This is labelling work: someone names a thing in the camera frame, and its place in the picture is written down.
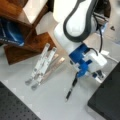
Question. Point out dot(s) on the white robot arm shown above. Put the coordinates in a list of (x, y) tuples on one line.
[(71, 33)]

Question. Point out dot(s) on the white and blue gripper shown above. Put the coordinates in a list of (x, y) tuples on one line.
[(88, 60)]

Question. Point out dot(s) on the blue book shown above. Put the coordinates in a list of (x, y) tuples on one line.
[(10, 33)]

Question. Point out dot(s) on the white label strip tool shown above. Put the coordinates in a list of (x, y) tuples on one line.
[(38, 64)]

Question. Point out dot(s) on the black lidded box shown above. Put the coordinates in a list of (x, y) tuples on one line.
[(106, 99)]

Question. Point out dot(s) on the black pen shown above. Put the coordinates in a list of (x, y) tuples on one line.
[(71, 88)]

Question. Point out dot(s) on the wooden shelf stand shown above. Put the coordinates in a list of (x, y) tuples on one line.
[(26, 14)]

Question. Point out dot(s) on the metal ruler strip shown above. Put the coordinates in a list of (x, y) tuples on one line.
[(48, 73)]

